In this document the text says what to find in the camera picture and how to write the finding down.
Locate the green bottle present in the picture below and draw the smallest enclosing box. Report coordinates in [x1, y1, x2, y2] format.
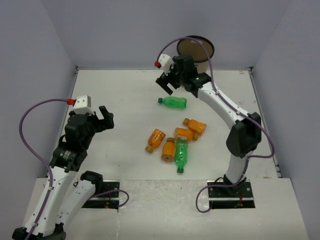
[157, 96, 187, 109]
[174, 138, 189, 174]

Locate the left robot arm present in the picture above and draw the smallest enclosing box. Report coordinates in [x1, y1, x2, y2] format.
[12, 106, 114, 240]

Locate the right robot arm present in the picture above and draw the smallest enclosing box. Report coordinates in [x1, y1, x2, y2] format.
[154, 53, 262, 197]

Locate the brown cardboard bin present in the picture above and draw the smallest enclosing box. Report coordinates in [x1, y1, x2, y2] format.
[176, 35, 215, 73]

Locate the orange bottle floral label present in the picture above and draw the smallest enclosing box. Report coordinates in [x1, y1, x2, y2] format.
[145, 128, 166, 153]

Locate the orange bottle centre lying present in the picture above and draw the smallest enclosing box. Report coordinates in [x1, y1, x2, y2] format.
[174, 127, 199, 142]

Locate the orange bottle far right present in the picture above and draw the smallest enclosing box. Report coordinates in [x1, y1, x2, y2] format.
[183, 118, 207, 136]

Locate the orange bottle middle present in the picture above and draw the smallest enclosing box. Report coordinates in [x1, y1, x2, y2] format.
[161, 137, 176, 163]

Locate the green bottle front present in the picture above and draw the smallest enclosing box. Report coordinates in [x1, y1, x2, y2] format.
[174, 138, 189, 174]

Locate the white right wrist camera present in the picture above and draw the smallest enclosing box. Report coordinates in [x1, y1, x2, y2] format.
[154, 53, 174, 70]

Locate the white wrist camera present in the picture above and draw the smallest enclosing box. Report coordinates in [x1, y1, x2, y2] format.
[154, 53, 174, 70]
[73, 95, 94, 115]

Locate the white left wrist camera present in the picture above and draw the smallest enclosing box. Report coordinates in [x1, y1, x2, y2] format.
[73, 95, 94, 115]

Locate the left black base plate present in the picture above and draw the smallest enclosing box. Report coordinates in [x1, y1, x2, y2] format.
[81, 179, 120, 210]

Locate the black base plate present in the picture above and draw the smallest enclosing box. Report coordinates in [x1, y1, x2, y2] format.
[81, 179, 120, 210]
[208, 181, 256, 210]

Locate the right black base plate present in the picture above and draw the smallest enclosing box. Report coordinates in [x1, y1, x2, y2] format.
[208, 181, 256, 210]

